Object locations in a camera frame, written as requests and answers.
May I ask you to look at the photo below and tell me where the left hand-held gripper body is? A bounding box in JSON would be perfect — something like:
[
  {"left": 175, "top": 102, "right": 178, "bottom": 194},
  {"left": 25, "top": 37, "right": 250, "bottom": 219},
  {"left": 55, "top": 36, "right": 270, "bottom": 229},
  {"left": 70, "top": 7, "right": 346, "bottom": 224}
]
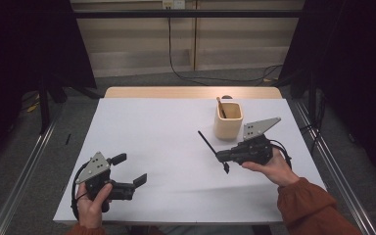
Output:
[{"left": 74, "top": 151, "right": 135, "bottom": 213}]

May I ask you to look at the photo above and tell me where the white table cover sheet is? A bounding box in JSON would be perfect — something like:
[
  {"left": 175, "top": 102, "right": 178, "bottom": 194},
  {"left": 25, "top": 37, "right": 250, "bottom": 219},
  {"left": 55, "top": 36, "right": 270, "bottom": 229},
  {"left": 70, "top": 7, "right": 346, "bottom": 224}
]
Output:
[{"left": 52, "top": 97, "right": 327, "bottom": 226}]

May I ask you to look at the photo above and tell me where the black floor cable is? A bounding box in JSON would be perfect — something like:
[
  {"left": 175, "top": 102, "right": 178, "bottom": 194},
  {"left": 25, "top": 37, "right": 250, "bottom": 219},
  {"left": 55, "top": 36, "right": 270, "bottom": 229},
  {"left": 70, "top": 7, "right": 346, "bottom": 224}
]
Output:
[{"left": 298, "top": 94, "right": 327, "bottom": 155}]

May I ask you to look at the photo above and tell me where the black wall cable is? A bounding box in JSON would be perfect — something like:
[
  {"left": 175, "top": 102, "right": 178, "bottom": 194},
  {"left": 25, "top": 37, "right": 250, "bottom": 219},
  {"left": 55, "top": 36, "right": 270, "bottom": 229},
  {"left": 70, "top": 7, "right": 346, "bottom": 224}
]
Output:
[{"left": 166, "top": 7, "right": 285, "bottom": 86}]

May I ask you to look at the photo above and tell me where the hand-held gripper cable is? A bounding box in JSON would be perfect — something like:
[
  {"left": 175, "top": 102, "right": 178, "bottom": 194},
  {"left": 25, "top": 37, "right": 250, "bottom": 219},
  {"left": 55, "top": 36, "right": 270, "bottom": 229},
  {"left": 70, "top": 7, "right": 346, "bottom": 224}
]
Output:
[
  {"left": 268, "top": 139, "right": 293, "bottom": 170},
  {"left": 70, "top": 160, "right": 91, "bottom": 222}
]

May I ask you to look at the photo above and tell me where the black horizontal metal bar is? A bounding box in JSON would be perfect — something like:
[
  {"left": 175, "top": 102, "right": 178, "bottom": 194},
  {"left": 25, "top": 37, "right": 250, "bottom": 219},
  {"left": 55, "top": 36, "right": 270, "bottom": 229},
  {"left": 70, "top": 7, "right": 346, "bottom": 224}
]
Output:
[{"left": 72, "top": 9, "right": 305, "bottom": 19}]

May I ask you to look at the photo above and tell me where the person's right hand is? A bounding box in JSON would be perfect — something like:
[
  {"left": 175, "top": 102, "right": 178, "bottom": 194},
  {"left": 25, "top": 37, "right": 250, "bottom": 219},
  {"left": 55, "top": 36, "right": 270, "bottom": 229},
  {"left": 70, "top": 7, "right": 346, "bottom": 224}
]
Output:
[{"left": 240, "top": 148, "right": 301, "bottom": 188}]

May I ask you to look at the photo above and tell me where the black brush with dark head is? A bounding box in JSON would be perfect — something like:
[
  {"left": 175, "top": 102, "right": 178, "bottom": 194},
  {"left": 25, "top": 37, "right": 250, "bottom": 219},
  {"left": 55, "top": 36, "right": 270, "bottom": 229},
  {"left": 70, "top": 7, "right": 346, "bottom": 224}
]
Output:
[{"left": 197, "top": 130, "right": 231, "bottom": 174}]

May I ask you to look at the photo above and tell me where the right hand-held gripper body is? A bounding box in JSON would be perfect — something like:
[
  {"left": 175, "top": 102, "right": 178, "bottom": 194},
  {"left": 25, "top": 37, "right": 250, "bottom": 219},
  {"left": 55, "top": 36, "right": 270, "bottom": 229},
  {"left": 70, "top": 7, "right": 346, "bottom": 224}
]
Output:
[{"left": 230, "top": 117, "right": 282, "bottom": 165}]

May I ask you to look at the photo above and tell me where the beige square holder cup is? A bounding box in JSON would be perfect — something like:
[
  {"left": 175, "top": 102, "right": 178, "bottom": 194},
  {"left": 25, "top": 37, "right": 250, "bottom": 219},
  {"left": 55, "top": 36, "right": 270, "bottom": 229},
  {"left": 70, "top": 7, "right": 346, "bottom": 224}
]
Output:
[{"left": 212, "top": 101, "right": 245, "bottom": 141}]

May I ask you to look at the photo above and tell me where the person's left hand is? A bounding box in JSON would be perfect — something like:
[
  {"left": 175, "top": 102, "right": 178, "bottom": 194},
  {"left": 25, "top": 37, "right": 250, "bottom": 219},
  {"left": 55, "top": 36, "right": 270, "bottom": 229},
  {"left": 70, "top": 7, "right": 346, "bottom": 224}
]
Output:
[{"left": 76, "top": 181, "right": 115, "bottom": 229}]

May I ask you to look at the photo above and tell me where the white wall socket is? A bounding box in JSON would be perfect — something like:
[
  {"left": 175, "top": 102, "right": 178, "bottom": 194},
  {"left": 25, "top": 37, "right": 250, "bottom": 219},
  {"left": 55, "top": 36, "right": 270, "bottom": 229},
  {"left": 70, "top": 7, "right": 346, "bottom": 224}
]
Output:
[{"left": 162, "top": 0, "right": 186, "bottom": 10}]

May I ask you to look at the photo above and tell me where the black curtain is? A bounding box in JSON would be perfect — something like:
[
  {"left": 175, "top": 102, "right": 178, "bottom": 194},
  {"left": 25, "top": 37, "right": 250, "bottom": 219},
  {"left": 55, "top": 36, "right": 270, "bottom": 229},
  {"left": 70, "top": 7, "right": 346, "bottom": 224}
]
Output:
[
  {"left": 278, "top": 0, "right": 376, "bottom": 187},
  {"left": 0, "top": 0, "right": 97, "bottom": 165}
]

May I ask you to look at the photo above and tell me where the right hand-held gripper cable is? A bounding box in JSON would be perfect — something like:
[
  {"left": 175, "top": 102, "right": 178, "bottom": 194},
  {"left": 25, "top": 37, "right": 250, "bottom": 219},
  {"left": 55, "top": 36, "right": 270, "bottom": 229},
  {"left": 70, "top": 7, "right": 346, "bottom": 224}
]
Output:
[{"left": 268, "top": 139, "right": 293, "bottom": 170}]

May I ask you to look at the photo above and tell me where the left hand-held gripper cable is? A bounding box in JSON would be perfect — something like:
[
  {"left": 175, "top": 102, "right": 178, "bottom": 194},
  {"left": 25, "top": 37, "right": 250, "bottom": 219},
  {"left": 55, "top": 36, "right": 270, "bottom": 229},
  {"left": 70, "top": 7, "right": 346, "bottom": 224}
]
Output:
[{"left": 70, "top": 160, "right": 91, "bottom": 222}]

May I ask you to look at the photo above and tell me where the orange-tipped brown pencil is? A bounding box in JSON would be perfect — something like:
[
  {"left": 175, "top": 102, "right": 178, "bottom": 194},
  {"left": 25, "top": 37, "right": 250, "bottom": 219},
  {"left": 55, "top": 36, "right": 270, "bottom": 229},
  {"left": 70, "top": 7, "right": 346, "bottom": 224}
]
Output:
[{"left": 215, "top": 96, "right": 228, "bottom": 119}]

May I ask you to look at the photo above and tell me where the black metal stand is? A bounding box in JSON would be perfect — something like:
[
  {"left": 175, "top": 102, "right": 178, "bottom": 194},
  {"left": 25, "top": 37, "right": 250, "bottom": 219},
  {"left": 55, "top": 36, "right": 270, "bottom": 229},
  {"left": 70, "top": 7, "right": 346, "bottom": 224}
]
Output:
[
  {"left": 37, "top": 74, "right": 52, "bottom": 135},
  {"left": 307, "top": 70, "right": 317, "bottom": 125}
]

